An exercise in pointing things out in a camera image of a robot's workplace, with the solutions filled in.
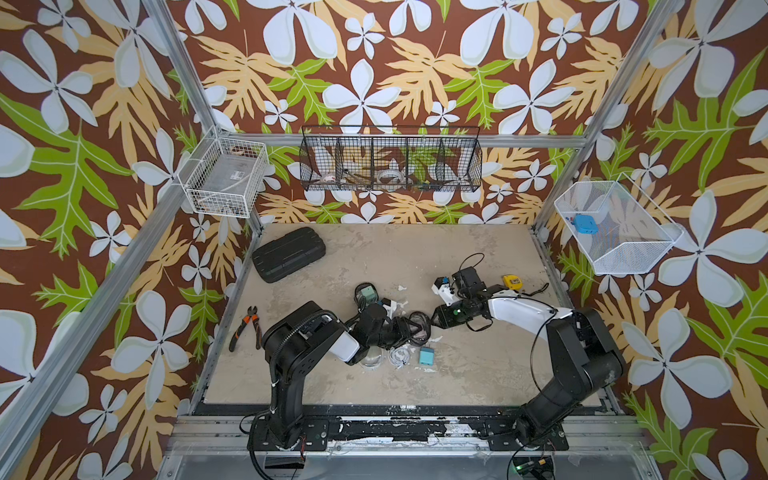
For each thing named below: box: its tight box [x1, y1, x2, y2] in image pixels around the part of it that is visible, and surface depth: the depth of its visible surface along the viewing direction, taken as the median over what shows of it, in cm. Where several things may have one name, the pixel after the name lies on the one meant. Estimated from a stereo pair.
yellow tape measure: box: [503, 275, 523, 290], surface depth 103 cm
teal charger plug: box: [420, 346, 435, 366], surface depth 88 cm
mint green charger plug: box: [360, 285, 377, 303], surface depth 100 cm
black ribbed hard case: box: [252, 227, 326, 282], surface depth 107 cm
